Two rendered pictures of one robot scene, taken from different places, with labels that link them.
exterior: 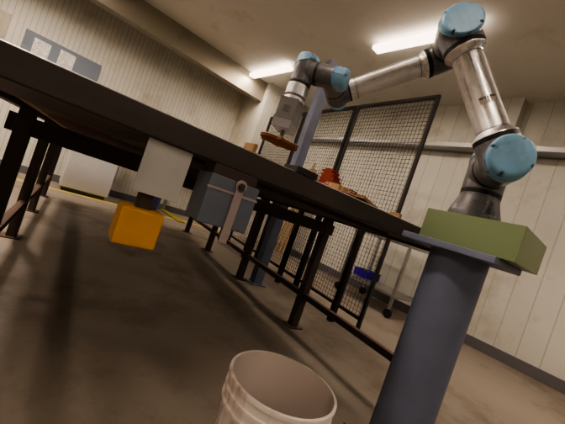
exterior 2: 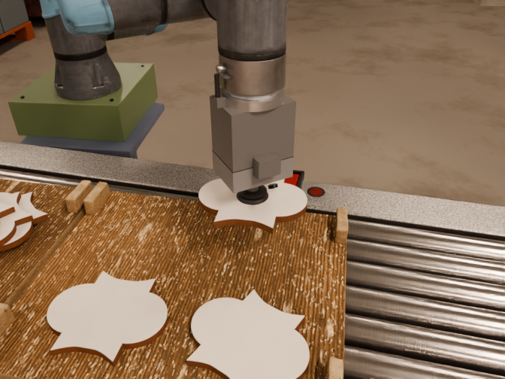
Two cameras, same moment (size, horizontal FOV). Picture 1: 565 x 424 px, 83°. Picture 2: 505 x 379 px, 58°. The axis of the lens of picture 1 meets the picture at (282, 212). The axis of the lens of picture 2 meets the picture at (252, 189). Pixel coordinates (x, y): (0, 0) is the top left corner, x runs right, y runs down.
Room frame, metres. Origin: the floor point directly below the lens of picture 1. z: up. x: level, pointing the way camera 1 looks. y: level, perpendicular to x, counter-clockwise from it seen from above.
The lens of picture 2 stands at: (1.44, 0.46, 1.38)
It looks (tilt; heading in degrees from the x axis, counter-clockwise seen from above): 34 degrees down; 227
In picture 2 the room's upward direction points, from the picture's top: straight up
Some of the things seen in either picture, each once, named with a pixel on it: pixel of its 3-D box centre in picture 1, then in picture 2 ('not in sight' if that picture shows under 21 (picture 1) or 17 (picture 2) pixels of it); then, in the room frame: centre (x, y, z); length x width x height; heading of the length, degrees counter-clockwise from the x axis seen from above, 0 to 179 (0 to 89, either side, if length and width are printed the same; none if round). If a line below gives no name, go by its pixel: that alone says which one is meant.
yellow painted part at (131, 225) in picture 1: (147, 192); not in sight; (0.72, 0.30, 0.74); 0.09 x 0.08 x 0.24; 123
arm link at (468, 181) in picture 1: (488, 172); (75, 15); (1.01, -0.57, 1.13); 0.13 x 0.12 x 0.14; 162
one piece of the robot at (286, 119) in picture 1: (286, 113); (254, 137); (1.10, 0.10, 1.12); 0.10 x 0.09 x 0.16; 74
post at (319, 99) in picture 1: (293, 172); not in sight; (3.28, 0.03, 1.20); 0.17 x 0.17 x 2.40; 33
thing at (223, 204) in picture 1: (222, 204); not in sight; (0.82, 0.15, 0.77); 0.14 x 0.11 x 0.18; 123
